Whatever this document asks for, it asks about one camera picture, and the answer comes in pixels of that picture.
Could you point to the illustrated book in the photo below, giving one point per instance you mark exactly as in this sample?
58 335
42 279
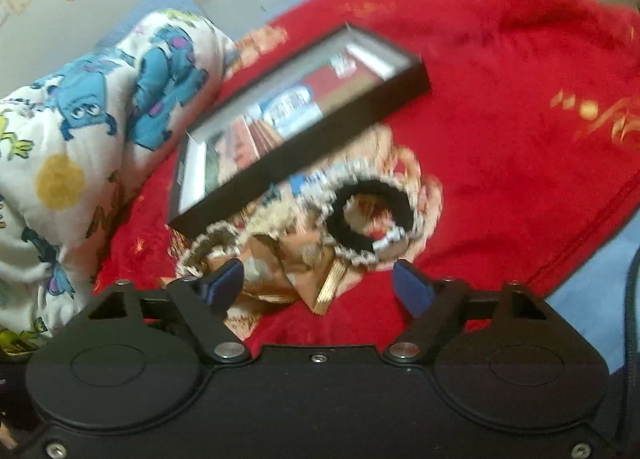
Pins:
292 106

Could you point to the cartoon monster printed blanket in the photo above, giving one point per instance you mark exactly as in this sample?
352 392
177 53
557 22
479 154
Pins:
75 104

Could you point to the cream plush toy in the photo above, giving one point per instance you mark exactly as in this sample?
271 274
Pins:
200 245

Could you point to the brown folded packet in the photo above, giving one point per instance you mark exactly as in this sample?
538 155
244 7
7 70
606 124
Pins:
272 264

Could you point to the shallow black box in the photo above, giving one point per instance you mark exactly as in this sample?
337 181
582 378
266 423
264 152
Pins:
300 150

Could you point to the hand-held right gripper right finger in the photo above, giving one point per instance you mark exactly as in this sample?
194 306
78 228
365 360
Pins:
411 289

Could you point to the blue bed sheet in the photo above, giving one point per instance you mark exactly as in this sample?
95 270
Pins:
590 284

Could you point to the black lace-trimmed scrunchie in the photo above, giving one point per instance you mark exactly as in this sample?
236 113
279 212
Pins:
340 211

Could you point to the red fleece blanket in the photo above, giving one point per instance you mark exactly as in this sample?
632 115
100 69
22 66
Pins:
500 164

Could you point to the gold ribbed clip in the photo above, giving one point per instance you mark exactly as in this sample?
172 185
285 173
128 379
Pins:
327 291

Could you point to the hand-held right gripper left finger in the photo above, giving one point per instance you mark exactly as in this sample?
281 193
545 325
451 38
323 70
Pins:
224 286

